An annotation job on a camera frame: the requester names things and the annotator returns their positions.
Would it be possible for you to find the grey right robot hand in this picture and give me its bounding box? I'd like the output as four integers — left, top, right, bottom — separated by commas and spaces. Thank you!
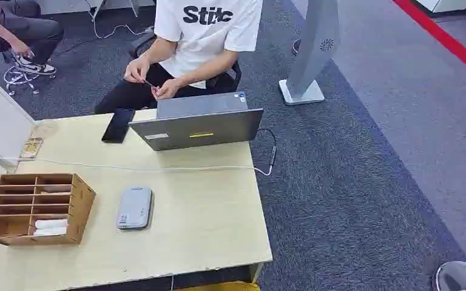
433, 260, 466, 291

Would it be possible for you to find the yellow object under desk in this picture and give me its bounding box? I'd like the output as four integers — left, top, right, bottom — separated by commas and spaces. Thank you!
174, 281, 261, 291

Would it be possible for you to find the white furniture base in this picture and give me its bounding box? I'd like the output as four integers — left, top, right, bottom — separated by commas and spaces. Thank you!
411, 0, 466, 17

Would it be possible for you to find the grey standing pillar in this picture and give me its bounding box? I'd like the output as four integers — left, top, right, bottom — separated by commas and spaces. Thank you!
279, 0, 342, 107

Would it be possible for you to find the grey laptop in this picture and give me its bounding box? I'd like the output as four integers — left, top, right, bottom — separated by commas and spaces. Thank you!
127, 91, 265, 152

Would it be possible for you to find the black office chair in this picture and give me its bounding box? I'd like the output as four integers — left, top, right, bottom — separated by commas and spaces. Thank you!
128, 32, 243, 94

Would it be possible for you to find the grey card reader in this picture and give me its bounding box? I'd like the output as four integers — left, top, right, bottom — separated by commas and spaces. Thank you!
116, 186, 154, 231

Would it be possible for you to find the person in white shirt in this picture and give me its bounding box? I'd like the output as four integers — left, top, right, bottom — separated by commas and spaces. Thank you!
93, 0, 265, 116

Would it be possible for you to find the black smartphone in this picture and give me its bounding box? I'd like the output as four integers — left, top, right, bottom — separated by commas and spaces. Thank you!
101, 108, 137, 144

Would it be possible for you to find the wooden card box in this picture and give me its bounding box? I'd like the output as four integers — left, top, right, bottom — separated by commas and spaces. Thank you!
0, 172, 97, 247

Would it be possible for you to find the white chair base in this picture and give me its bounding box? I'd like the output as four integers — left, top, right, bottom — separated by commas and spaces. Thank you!
2, 60, 57, 97

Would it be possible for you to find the person in dark clothes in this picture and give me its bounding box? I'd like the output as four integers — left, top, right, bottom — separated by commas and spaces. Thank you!
0, 0, 66, 76

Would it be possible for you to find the black cable with adapter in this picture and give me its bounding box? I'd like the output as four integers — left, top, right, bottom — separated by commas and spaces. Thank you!
256, 128, 279, 170

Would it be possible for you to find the white floor cable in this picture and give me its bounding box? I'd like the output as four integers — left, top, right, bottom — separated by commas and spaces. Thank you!
83, 0, 156, 40

